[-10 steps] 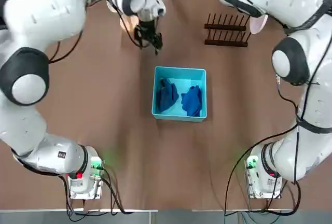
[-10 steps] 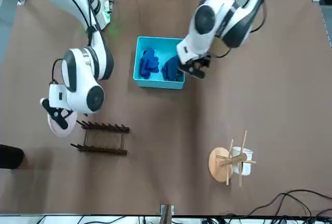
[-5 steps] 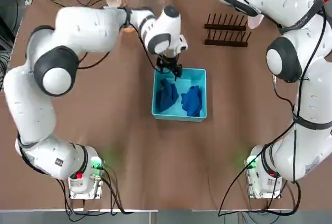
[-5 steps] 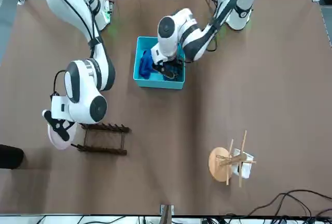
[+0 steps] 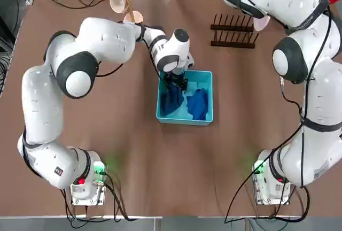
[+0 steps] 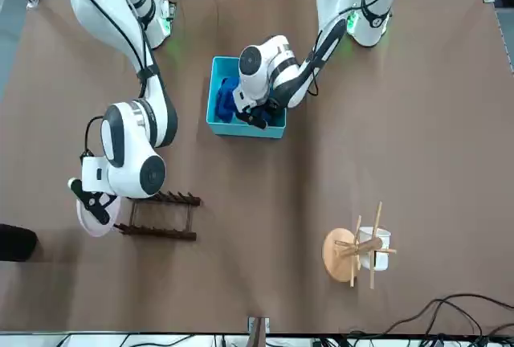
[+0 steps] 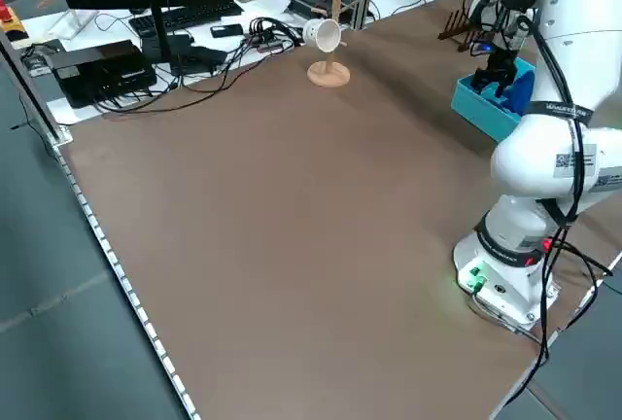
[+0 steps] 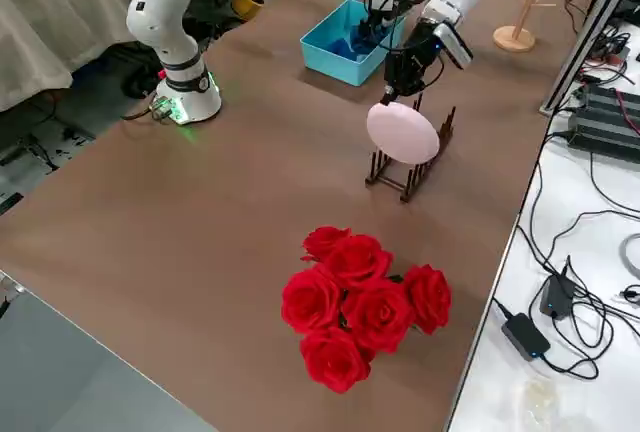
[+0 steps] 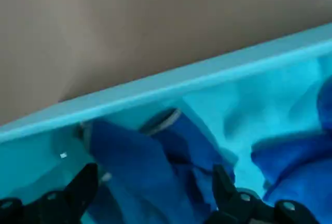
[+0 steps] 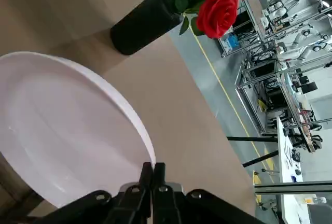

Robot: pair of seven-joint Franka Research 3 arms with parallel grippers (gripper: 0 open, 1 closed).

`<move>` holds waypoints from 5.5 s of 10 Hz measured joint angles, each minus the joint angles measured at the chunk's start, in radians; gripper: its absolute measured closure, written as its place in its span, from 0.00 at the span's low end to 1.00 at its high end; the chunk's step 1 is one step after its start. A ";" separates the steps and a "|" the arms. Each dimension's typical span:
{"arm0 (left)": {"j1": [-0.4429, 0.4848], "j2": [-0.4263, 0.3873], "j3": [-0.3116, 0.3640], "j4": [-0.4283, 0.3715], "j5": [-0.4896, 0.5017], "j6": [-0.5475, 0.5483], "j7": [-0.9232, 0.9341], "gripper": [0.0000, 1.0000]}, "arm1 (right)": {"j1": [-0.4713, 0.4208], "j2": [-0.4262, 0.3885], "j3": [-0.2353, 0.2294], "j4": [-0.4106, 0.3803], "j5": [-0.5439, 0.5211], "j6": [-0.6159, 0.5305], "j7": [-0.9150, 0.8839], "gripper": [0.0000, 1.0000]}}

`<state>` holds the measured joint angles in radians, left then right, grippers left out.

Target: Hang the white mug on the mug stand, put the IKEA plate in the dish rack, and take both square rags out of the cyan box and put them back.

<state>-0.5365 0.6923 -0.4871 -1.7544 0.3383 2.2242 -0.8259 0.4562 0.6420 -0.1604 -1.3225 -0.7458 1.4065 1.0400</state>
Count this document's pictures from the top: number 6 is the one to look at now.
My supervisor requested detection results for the black vase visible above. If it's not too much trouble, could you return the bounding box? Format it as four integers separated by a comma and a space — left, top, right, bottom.
0, 223, 38, 263

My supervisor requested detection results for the black desk cable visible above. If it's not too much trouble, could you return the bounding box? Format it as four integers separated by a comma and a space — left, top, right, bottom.
345, 292, 514, 347

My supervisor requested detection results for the aluminium frame post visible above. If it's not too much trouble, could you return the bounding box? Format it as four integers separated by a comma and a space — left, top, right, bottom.
247, 316, 271, 347

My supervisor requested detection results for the white mug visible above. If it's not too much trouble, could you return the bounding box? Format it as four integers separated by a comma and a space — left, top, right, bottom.
357, 226, 393, 271

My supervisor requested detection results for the dark wooden dish rack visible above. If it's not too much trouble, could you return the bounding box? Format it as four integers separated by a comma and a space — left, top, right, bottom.
114, 190, 202, 243

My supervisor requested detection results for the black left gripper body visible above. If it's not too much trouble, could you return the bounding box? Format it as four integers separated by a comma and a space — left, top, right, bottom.
235, 97, 285, 130

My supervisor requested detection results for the blue square rag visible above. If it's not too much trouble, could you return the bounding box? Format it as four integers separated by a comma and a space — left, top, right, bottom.
215, 76, 243, 124

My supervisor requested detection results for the wooden mug stand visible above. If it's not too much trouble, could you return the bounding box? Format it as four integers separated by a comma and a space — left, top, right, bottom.
322, 201, 398, 290

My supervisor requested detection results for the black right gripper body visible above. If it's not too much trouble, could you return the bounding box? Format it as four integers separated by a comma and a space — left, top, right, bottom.
80, 190, 121, 209

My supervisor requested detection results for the pale round plate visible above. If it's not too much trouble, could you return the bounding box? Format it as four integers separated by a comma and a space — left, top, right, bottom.
75, 196, 122, 238

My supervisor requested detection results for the cyan plastic box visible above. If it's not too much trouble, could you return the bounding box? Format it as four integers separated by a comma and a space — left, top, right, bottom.
206, 55, 288, 139

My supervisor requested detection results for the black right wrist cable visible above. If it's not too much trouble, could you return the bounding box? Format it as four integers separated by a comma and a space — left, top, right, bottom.
82, 115, 106, 159

